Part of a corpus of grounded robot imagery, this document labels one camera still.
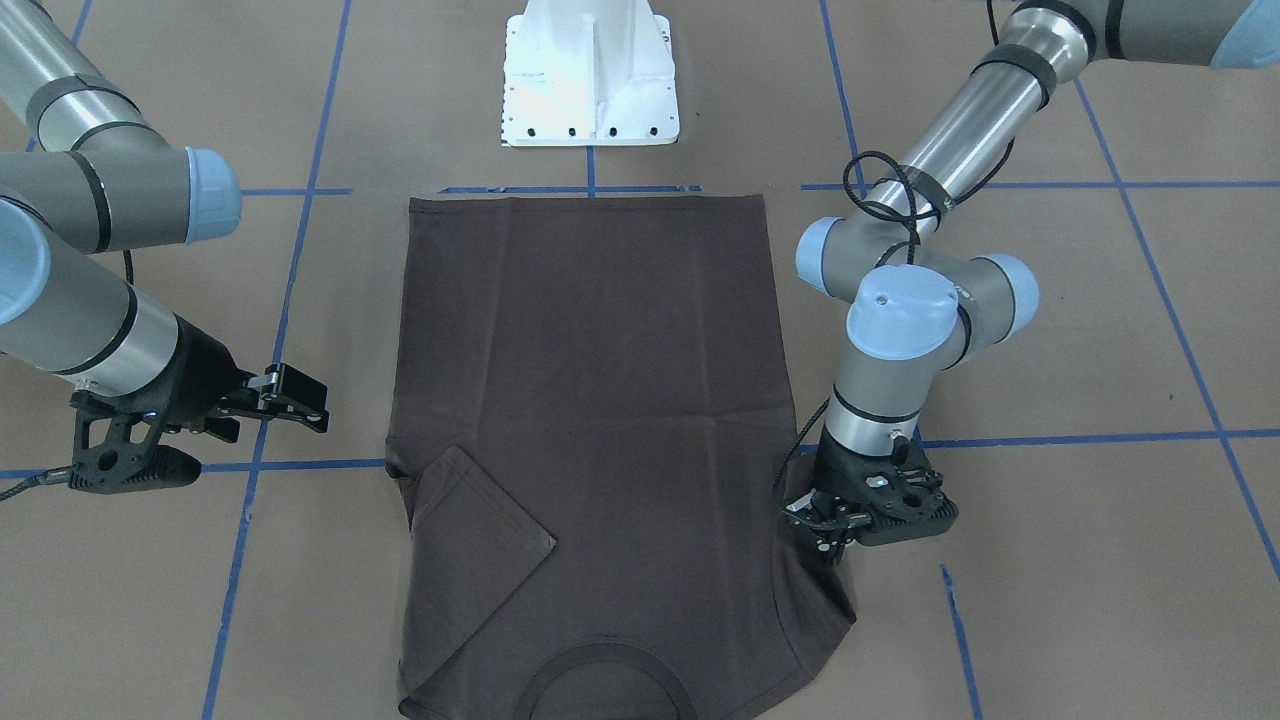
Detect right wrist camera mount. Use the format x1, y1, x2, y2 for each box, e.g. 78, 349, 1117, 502
67, 389, 204, 495

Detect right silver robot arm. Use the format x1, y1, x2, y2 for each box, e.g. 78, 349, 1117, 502
3, 1, 329, 441

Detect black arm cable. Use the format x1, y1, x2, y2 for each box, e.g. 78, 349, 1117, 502
772, 150, 1011, 501

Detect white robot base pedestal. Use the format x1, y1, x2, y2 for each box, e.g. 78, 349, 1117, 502
500, 1, 681, 149

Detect dark brown t-shirt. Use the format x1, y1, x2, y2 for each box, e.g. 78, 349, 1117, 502
385, 196, 855, 719

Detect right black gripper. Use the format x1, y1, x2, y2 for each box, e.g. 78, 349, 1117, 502
157, 316, 330, 437

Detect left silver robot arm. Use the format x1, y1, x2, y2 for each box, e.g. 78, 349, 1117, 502
773, 1, 1277, 564

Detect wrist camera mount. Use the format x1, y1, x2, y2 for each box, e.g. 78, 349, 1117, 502
855, 470, 959, 547
67, 389, 204, 495

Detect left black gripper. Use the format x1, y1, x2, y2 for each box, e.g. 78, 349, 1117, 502
782, 430, 934, 566

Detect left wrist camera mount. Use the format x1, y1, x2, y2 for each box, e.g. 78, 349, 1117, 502
855, 470, 959, 547

